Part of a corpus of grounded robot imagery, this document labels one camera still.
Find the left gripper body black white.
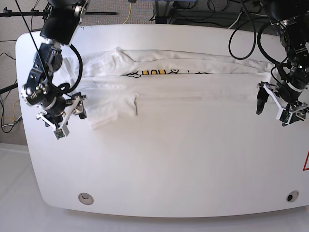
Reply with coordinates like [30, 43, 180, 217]
[257, 82, 309, 125]

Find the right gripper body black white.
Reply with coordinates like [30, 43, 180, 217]
[36, 93, 86, 130]

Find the white printed T-shirt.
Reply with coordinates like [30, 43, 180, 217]
[58, 48, 273, 129]

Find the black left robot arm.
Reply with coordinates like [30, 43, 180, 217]
[240, 0, 309, 126]

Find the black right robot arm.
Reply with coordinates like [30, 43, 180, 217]
[21, 0, 90, 132]

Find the right table grommet hole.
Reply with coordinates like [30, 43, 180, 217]
[286, 190, 299, 203]

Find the table grommet hole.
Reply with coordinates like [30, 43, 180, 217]
[78, 193, 94, 205]
[286, 190, 299, 203]

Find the left table grommet hole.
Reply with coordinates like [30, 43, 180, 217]
[78, 193, 94, 205]

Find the black tripod pole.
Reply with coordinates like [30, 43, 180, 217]
[0, 10, 117, 17]

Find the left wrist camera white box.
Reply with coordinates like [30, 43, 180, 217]
[276, 109, 290, 123]

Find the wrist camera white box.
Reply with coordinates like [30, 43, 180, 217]
[276, 109, 290, 123]
[54, 125, 70, 140]

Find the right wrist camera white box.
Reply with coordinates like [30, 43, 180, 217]
[54, 125, 70, 140]

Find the black floor cable left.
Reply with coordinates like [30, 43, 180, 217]
[0, 52, 23, 133]

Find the black cables bundle top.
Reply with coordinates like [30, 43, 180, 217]
[149, 0, 266, 29]

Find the yellow cable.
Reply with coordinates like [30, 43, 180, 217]
[122, 0, 136, 25]

